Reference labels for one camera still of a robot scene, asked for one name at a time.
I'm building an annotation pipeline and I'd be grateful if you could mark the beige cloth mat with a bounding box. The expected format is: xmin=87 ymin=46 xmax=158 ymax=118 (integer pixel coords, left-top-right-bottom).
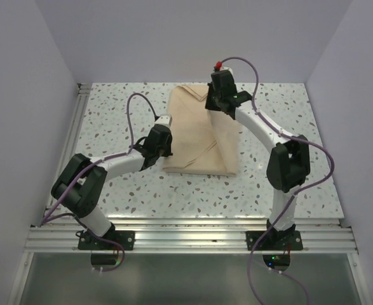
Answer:
xmin=162 ymin=85 xmax=241 ymax=177

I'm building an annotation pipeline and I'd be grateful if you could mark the aluminium rail frame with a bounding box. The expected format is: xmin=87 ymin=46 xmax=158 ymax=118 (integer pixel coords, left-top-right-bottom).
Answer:
xmin=24 ymin=83 xmax=358 ymax=254

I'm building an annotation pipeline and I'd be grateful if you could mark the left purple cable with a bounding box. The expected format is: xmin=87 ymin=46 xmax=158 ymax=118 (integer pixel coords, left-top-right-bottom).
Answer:
xmin=41 ymin=92 xmax=161 ymax=273

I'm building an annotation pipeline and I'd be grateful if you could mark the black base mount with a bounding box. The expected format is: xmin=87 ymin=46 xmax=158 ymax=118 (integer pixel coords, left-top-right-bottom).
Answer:
xmin=76 ymin=230 xmax=135 ymax=251
xmin=245 ymin=231 xmax=304 ymax=252

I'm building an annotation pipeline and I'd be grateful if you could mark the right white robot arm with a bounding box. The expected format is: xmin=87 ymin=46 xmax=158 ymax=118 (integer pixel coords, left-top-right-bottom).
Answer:
xmin=205 ymin=68 xmax=310 ymax=250

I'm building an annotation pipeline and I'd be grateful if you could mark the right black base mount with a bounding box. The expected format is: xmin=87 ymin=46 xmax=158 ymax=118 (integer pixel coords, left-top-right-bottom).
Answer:
xmin=245 ymin=231 xmax=304 ymax=252

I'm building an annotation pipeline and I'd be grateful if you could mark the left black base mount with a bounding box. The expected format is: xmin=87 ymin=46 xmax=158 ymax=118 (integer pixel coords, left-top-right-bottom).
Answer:
xmin=76 ymin=230 xmax=135 ymax=251

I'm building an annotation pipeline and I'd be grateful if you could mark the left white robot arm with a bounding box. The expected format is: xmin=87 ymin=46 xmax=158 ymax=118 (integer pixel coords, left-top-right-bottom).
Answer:
xmin=51 ymin=123 xmax=172 ymax=250

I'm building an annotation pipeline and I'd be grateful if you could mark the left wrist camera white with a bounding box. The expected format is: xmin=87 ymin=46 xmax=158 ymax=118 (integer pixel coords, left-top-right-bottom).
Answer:
xmin=155 ymin=114 xmax=172 ymax=128

